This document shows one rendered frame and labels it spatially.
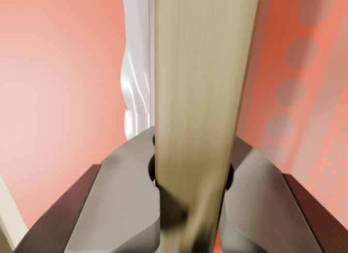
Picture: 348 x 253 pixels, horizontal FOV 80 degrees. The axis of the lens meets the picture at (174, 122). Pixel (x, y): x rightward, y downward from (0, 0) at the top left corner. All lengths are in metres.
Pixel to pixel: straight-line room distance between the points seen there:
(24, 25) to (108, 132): 0.10
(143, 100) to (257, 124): 0.10
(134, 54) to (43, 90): 0.08
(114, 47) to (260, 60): 0.11
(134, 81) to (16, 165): 0.15
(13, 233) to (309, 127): 0.35
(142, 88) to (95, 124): 0.06
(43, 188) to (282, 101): 0.25
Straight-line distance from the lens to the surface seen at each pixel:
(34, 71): 0.20
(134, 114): 0.18
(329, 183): 0.26
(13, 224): 0.34
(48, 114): 0.21
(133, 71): 0.17
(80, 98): 0.19
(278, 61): 0.18
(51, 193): 0.27
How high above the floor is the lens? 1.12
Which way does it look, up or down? 64 degrees down
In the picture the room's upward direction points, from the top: 174 degrees counter-clockwise
